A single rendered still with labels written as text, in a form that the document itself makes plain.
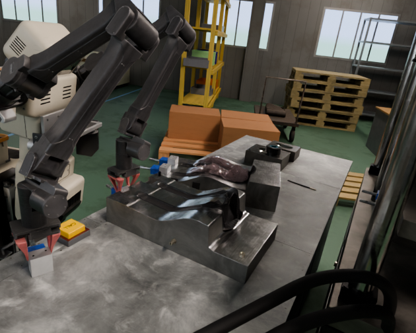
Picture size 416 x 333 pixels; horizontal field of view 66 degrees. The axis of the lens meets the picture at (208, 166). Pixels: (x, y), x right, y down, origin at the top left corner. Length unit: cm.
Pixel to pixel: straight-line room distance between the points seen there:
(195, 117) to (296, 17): 499
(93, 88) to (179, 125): 333
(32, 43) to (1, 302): 73
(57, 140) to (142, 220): 37
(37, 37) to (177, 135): 310
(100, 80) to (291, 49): 780
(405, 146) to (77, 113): 72
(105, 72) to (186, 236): 48
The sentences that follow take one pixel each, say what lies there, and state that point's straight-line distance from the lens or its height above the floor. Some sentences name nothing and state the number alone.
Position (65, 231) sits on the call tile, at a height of 84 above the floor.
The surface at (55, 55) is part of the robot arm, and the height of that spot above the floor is 132.
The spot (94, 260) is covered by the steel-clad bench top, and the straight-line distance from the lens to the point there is 97.
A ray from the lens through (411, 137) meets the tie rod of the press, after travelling 81.
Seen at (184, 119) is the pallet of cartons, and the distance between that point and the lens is 405.
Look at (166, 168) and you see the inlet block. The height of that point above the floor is 88.
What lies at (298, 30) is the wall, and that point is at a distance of 846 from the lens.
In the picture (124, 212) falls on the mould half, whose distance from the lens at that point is 105.
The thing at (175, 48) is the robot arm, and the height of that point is 135.
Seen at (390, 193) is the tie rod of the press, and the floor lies 111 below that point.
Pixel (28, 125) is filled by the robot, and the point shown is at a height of 105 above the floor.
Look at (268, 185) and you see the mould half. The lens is 124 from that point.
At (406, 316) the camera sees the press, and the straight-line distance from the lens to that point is 106.
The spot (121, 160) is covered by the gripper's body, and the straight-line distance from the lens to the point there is 116.
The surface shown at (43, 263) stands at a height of 83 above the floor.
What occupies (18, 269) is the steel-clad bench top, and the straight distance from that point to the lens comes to 99.
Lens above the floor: 140
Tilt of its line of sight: 22 degrees down
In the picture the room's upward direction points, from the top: 7 degrees clockwise
